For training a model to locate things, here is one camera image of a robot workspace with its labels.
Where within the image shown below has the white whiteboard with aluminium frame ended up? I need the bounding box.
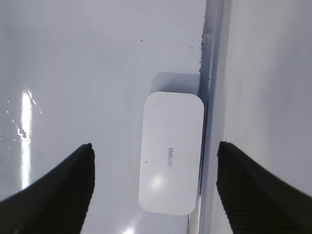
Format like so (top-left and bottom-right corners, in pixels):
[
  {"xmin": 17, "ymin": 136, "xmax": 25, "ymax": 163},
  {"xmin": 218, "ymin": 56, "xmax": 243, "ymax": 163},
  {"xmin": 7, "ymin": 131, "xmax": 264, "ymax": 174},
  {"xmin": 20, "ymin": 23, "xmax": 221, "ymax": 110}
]
[{"xmin": 0, "ymin": 0, "xmax": 222, "ymax": 234}]

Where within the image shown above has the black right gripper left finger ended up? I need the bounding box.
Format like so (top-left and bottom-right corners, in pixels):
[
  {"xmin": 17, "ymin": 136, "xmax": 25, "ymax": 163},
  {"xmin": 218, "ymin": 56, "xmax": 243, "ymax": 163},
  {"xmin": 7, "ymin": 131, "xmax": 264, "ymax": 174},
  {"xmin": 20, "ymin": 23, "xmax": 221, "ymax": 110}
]
[{"xmin": 0, "ymin": 143, "xmax": 95, "ymax": 234}]

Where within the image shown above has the white rectangular whiteboard eraser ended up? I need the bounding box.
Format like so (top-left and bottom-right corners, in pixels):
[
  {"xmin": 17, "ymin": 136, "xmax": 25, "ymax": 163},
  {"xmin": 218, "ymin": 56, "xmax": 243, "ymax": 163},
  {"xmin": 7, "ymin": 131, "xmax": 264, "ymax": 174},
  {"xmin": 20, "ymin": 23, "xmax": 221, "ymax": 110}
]
[{"xmin": 138, "ymin": 91, "xmax": 204, "ymax": 215}]

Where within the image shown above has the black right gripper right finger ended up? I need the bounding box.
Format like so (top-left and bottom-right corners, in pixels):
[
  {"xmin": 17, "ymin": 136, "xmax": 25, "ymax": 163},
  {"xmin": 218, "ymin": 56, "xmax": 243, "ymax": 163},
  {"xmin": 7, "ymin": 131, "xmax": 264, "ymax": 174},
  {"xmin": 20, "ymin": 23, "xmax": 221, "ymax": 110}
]
[{"xmin": 216, "ymin": 141, "xmax": 312, "ymax": 234}]

